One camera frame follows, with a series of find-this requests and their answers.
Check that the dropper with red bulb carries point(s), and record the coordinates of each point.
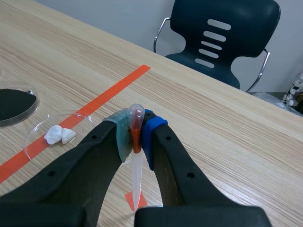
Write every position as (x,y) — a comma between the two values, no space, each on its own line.
(136,142)

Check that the clear glass dish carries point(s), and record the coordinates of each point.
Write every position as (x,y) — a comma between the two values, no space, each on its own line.
(47,132)

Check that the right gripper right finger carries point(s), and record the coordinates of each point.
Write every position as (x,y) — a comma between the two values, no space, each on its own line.
(180,179)

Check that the white lump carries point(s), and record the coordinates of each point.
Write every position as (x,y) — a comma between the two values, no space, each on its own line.
(67,135)
(53,135)

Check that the dark blue chair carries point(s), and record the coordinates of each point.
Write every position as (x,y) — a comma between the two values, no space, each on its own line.
(213,40)

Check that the glass dish with black powder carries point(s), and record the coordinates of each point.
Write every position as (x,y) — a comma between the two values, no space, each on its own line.
(11,104)

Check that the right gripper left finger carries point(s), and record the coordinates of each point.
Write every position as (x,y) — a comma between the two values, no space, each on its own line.
(71,170)

